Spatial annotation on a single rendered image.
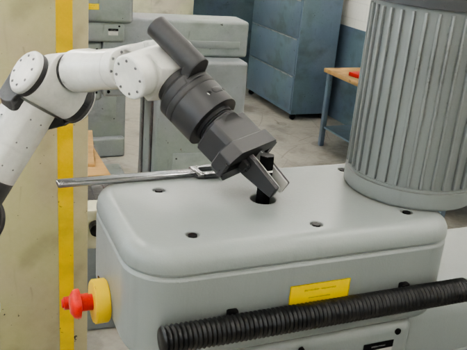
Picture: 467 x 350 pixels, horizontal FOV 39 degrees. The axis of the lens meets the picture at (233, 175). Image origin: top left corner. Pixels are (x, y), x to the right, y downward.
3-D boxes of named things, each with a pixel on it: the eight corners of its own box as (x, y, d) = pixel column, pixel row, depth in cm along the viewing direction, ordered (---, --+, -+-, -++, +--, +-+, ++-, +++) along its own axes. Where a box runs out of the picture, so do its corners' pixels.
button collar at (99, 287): (96, 332, 87) (96, 294, 85) (87, 309, 92) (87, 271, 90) (111, 330, 87) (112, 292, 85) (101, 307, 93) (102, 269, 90)
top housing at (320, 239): (130, 377, 79) (134, 260, 73) (87, 272, 101) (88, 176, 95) (442, 319, 97) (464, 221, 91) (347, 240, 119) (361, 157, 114)
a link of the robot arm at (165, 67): (155, 137, 94) (105, 84, 97) (204, 114, 101) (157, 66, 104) (181, 80, 86) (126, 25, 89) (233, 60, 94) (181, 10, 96)
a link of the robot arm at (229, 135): (255, 172, 100) (203, 119, 103) (289, 128, 95) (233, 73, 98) (206, 195, 90) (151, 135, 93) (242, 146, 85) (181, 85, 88)
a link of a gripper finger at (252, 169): (270, 199, 91) (240, 168, 93) (283, 184, 89) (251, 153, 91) (264, 203, 90) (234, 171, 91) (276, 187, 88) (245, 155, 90)
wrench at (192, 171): (59, 191, 89) (59, 185, 89) (53, 180, 93) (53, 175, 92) (222, 177, 99) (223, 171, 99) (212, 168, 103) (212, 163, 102)
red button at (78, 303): (71, 326, 86) (71, 299, 85) (67, 310, 89) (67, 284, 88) (97, 322, 87) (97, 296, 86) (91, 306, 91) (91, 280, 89)
